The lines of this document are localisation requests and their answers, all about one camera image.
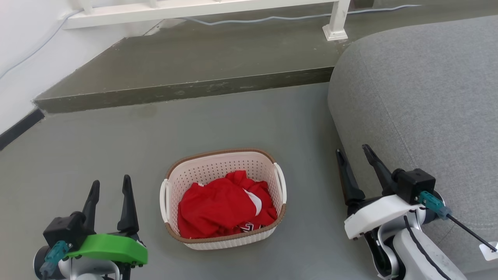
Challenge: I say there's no right camera cable teal plug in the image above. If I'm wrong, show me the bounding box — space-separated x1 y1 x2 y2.
418 191 498 251

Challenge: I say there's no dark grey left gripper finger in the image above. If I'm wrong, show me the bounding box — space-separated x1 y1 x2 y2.
82 180 101 235
117 175 140 235

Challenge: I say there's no black cable along right arm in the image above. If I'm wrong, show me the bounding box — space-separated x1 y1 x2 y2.
403 215 456 280

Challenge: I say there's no camera cable teal plug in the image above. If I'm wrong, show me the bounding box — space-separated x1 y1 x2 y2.
418 191 498 251
40 240 72 278

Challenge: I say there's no small white cable tag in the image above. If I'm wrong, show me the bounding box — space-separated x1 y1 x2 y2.
480 241 498 261

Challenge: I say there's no grey fabric sofa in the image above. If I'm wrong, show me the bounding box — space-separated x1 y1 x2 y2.
328 15 498 275

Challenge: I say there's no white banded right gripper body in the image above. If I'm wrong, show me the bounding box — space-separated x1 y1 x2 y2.
344 194 425 240

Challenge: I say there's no white metal railing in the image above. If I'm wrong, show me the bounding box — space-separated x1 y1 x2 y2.
62 0 352 41

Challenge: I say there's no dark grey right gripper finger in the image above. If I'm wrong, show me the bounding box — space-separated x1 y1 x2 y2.
335 148 366 205
362 144 398 196

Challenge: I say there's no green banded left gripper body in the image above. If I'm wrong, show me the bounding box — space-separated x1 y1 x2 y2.
66 233 148 280

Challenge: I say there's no thin pale grey cable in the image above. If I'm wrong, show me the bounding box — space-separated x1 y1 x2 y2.
0 4 423 80

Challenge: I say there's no red jersey garment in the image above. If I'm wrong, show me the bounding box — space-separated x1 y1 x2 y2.
177 170 278 239

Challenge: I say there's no black wall baseboard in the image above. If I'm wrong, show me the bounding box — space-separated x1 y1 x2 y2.
0 108 45 151

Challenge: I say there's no beige perforated plastic laundry basket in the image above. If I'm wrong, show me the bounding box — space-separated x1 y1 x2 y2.
159 148 288 250

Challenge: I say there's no left camera cable teal plug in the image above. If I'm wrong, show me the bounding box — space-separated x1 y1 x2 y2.
40 240 72 278

